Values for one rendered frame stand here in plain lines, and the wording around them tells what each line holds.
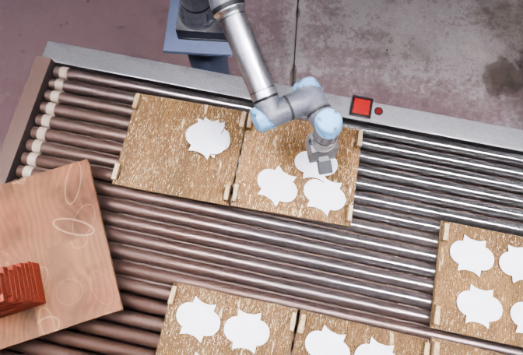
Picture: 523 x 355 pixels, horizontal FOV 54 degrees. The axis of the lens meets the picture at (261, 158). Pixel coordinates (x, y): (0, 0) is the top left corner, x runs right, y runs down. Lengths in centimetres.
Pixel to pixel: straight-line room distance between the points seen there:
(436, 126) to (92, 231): 123
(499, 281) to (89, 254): 131
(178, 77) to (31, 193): 65
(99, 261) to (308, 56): 182
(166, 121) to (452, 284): 112
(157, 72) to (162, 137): 27
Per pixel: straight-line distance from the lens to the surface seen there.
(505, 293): 188
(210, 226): 177
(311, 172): 178
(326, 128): 141
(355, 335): 174
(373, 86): 301
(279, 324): 172
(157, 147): 185
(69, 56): 212
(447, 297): 181
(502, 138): 203
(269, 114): 144
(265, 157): 180
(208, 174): 179
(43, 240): 177
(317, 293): 174
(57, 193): 179
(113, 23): 326
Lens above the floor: 265
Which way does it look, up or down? 72 degrees down
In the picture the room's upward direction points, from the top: 1 degrees counter-clockwise
